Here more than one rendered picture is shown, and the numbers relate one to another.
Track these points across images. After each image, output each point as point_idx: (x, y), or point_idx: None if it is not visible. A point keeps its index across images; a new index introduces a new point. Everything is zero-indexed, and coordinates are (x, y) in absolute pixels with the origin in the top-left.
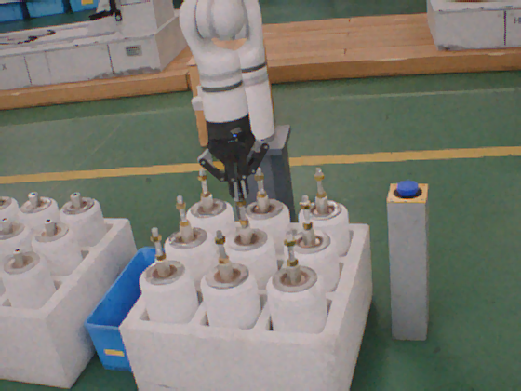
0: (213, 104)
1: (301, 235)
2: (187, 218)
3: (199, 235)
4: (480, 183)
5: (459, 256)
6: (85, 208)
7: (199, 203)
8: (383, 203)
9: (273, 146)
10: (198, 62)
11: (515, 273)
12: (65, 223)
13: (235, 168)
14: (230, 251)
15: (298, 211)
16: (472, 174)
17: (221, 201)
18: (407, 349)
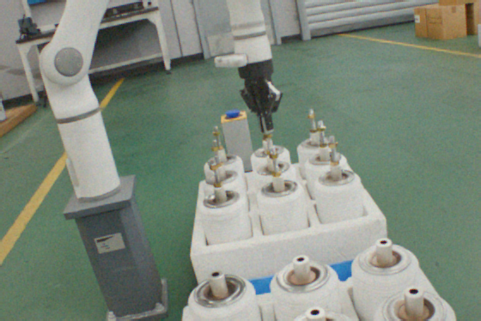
0: (269, 43)
1: (261, 154)
2: (234, 209)
3: (272, 185)
4: (64, 228)
5: (166, 218)
6: (229, 277)
7: (211, 205)
8: (75, 263)
9: (129, 178)
10: (259, 10)
11: (188, 198)
12: (254, 302)
13: (130, 215)
14: (290, 170)
15: (68, 308)
16: (47, 233)
17: (208, 196)
18: None
